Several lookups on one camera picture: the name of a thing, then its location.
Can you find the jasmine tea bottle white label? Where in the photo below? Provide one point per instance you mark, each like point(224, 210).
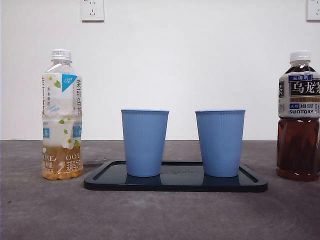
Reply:
point(62, 112)

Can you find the dark oolong tea bottle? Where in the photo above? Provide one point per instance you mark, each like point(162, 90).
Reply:
point(298, 145)

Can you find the blue ribbed plastic cup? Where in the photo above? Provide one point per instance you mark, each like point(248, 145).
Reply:
point(220, 142)
point(144, 142)

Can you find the dark blue rectangular tray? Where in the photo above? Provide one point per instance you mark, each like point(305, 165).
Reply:
point(180, 183)

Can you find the white wall socket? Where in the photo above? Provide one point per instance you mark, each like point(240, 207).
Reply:
point(313, 11)
point(92, 11)

